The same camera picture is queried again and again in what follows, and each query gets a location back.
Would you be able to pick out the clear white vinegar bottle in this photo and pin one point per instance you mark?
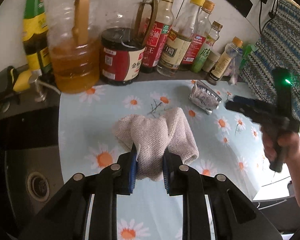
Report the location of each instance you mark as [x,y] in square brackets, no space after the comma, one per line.
[179,39]

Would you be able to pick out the green plastic bag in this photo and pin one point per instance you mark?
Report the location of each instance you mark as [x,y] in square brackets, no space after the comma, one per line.
[246,52]

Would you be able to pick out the dark soy sauce jug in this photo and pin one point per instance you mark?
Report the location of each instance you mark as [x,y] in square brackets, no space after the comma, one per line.
[128,26]

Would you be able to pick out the blue white plastic bag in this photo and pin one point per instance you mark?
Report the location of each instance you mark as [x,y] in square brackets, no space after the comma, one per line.
[233,69]

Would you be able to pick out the large cooking oil jug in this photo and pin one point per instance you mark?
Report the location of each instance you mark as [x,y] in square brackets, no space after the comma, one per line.
[73,42]

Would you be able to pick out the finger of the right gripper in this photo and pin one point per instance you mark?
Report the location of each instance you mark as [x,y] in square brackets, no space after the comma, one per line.
[239,100]
[246,110]

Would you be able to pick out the metal soap dispenser pump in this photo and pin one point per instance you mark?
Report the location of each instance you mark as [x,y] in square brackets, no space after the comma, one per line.
[40,87]

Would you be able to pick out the floral blue table mat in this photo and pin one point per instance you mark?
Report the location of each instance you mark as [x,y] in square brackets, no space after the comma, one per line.
[100,124]

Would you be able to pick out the black kitchen sink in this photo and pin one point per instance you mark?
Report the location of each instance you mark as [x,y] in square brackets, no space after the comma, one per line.
[30,167]

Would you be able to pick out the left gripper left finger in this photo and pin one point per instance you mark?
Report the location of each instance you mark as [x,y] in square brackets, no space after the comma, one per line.
[85,207]

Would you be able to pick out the person right hand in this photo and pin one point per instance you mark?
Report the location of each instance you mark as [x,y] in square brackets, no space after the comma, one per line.
[288,140]

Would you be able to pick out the beige knitted cloth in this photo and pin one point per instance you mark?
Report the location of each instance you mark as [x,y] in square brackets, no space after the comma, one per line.
[152,136]

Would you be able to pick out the small glass spice jar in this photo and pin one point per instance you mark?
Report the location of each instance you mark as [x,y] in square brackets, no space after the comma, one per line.
[210,61]

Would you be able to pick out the green yellow label bottle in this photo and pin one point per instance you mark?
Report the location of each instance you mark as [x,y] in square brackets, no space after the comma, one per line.
[35,37]

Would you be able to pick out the red label dark bottle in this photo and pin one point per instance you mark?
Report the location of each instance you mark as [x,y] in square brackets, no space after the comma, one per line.
[203,28]

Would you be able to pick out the silver foil pouch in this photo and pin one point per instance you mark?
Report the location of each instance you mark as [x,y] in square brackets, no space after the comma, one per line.
[204,97]

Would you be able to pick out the green label oil bottle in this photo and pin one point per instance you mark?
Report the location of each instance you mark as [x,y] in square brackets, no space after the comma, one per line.
[207,46]

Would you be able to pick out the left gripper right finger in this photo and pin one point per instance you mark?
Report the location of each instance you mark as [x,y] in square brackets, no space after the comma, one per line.
[213,207]

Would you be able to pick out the patterned blue woven cloth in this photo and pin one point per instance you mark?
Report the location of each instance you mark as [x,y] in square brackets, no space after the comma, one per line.
[279,46]

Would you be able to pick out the yellow black sponge brush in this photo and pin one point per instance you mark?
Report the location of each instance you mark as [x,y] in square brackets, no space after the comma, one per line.
[13,82]

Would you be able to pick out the red label sauce bottle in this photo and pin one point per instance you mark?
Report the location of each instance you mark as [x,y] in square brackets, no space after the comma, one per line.
[158,36]

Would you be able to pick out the yellow cap slim bottle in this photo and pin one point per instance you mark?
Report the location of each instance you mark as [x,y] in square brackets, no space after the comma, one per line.
[230,52]

